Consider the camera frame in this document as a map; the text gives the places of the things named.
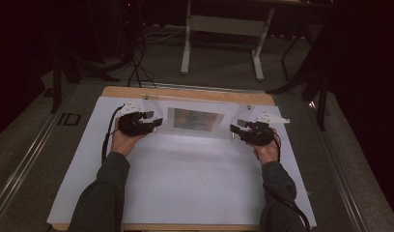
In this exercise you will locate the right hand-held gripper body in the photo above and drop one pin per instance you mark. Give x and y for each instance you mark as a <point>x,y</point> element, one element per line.
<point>261,130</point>

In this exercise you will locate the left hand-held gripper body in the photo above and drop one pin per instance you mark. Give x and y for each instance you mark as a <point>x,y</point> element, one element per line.
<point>131,124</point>

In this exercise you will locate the clear acrylic picture frame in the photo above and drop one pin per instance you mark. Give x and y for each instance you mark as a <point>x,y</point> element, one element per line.
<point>159,129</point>

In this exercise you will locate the person's left hand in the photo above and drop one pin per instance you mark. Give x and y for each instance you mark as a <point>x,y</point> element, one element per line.
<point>124,143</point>

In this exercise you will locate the person's right hand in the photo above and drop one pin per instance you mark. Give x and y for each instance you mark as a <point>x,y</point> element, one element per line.
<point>267,153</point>

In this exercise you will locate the blurry colour photo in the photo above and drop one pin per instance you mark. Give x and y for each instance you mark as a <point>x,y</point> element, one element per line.
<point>196,120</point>

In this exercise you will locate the wooden table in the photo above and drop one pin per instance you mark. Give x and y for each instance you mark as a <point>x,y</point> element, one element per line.
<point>185,94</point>

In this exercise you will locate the white work board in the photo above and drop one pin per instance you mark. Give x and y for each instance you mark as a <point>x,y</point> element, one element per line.
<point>191,180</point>

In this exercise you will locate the black metal stand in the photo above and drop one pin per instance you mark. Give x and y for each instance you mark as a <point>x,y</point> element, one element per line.
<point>320,96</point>
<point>58,71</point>

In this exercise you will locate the dark curtain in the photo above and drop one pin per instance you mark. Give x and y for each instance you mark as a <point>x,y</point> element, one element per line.
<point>372,96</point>
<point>14,48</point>

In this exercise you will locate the white desk frame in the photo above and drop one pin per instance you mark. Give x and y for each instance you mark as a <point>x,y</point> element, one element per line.
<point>224,25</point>

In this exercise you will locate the metal floor rail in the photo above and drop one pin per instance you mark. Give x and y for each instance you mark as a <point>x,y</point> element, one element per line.
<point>346,190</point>
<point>21,170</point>

